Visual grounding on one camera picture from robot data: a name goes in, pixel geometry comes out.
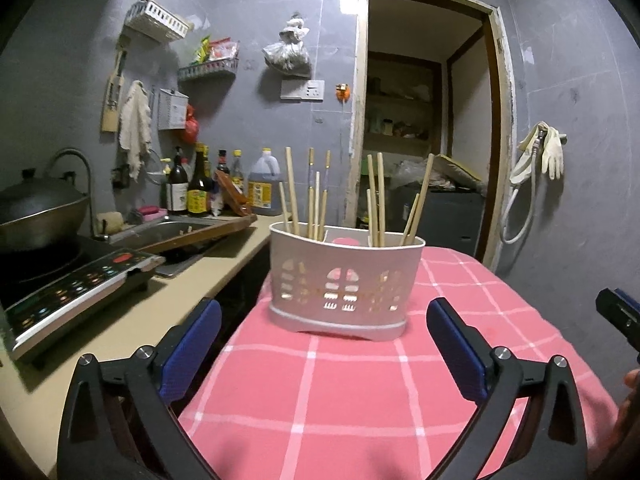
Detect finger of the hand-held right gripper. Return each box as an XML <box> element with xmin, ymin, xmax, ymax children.
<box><xmin>595</xmin><ymin>287</ymin><xmax>640</xmax><ymax>352</ymax></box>

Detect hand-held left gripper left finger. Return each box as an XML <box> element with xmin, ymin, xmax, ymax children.
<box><xmin>57</xmin><ymin>297</ymin><xmax>223</xmax><ymax>480</ymax></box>

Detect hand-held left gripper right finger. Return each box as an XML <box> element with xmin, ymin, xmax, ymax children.
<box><xmin>426</xmin><ymin>297</ymin><xmax>588</xmax><ymax>480</ymax></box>

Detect white plastic utensil holder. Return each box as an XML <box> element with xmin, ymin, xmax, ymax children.
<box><xmin>269</xmin><ymin>221</ymin><xmax>427</xmax><ymax>342</ymax></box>

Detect row of wooden chopsticks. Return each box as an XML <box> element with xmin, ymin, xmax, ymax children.
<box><xmin>277</xmin><ymin>147</ymin><xmax>435</xmax><ymax>250</ymax></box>

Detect person's right hand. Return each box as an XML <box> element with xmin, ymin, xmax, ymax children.
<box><xmin>597</xmin><ymin>367</ymin><xmax>640</xmax><ymax>472</ymax></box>

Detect pink checked tablecloth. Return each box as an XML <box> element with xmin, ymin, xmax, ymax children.
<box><xmin>177</xmin><ymin>246</ymin><xmax>621</xmax><ymax>480</ymax></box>

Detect wooden cutting board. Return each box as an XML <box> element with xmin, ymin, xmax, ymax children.
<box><xmin>127</xmin><ymin>214</ymin><xmax>259</xmax><ymax>256</ymax></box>

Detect black cabinet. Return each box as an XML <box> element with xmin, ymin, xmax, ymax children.
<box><xmin>387</xmin><ymin>187</ymin><xmax>486</xmax><ymax>256</ymax></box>

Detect black induction cooker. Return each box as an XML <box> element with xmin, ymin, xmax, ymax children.
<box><xmin>0</xmin><ymin>236</ymin><xmax>166</xmax><ymax>364</ymax></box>

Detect yellow sponge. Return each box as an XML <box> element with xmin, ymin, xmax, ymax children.
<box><xmin>97</xmin><ymin>211</ymin><xmax>124</xmax><ymax>234</ymax></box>

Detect brown packet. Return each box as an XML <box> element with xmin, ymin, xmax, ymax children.
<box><xmin>214</xmin><ymin>169</ymin><xmax>252</xmax><ymax>216</ymax></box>

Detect dark bottle yellow label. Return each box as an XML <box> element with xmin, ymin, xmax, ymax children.
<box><xmin>187</xmin><ymin>143</ymin><xmax>214</xmax><ymax>217</ymax></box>

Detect dark bottle white label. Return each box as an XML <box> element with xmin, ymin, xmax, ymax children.
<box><xmin>167</xmin><ymin>147</ymin><xmax>190</xmax><ymax>215</ymax></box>

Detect large oil jug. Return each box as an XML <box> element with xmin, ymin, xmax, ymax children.
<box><xmin>248</xmin><ymin>147</ymin><xmax>286</xmax><ymax>217</ymax></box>

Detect clear crumpled plastic bags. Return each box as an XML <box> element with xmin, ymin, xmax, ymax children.
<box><xmin>389</xmin><ymin>159</ymin><xmax>441</xmax><ymax>191</ymax></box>

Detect yellow edged cushion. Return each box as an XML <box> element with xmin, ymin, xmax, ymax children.
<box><xmin>432</xmin><ymin>153</ymin><xmax>484</xmax><ymax>184</ymax></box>

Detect metal wok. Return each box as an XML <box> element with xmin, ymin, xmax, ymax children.
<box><xmin>0</xmin><ymin>168</ymin><xmax>91</xmax><ymax>254</ymax></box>

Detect curved metal faucet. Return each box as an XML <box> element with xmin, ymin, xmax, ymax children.
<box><xmin>47</xmin><ymin>147</ymin><xmax>96</xmax><ymax>239</ymax></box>

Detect red plastic bag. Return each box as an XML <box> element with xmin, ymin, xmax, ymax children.
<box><xmin>181</xmin><ymin>104</ymin><xmax>201</xmax><ymax>145</ymax></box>

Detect white dish towel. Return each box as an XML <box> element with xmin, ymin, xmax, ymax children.
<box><xmin>118</xmin><ymin>80</ymin><xmax>154</xmax><ymax>182</ymax></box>

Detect wooden storage shelf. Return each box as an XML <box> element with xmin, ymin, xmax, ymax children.
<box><xmin>364</xmin><ymin>52</ymin><xmax>444</xmax><ymax>159</ymax></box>

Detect wooden knife holder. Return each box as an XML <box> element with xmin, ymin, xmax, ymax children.
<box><xmin>101</xmin><ymin>47</ymin><xmax>126</xmax><ymax>134</ymax></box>

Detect red snack packet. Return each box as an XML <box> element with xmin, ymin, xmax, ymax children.
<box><xmin>207</xmin><ymin>38</ymin><xmax>240</xmax><ymax>64</ymax></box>

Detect grey hanging plastic bag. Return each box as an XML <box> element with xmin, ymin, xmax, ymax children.
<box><xmin>263</xmin><ymin>12</ymin><xmax>312</xmax><ymax>79</ymax></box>

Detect white flexible hose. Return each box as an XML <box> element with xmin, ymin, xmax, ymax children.
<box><xmin>499</xmin><ymin>132</ymin><xmax>541</xmax><ymax>245</ymax></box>

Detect white wall box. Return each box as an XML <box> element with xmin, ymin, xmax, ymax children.
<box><xmin>158</xmin><ymin>88</ymin><xmax>190</xmax><ymax>132</ymax></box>

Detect wooden door frame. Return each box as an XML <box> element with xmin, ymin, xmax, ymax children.
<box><xmin>345</xmin><ymin>0</ymin><xmax>516</xmax><ymax>274</ymax></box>

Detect grey wall rack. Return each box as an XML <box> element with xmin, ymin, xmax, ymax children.
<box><xmin>178</xmin><ymin>57</ymin><xmax>240</xmax><ymax>82</ymax></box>

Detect white wall socket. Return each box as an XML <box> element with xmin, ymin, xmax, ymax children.
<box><xmin>280</xmin><ymin>79</ymin><xmax>325</xmax><ymax>103</ymax></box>

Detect white wall basket shelf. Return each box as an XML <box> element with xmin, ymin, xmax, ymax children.
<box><xmin>123</xmin><ymin>1</ymin><xmax>194</xmax><ymax>43</ymax></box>

